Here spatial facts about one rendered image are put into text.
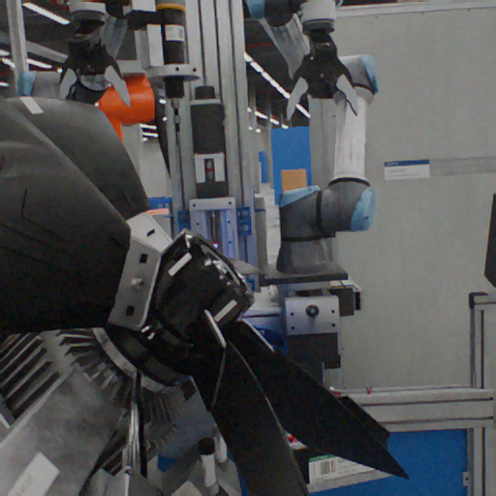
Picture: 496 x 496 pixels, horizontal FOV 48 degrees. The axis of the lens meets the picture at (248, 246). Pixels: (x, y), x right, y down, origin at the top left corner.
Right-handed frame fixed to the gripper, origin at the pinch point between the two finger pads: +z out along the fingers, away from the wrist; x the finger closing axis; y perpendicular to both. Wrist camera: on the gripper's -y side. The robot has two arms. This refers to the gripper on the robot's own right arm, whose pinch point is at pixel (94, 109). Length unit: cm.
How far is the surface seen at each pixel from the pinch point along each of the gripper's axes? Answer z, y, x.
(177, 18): -4, -52, -26
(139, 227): 21, -55, -20
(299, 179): 41, 874, -107
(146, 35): -2, -54, -23
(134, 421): 37, -75, -22
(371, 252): 57, 129, -85
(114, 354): 34, -67, -19
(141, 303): 28, -67, -22
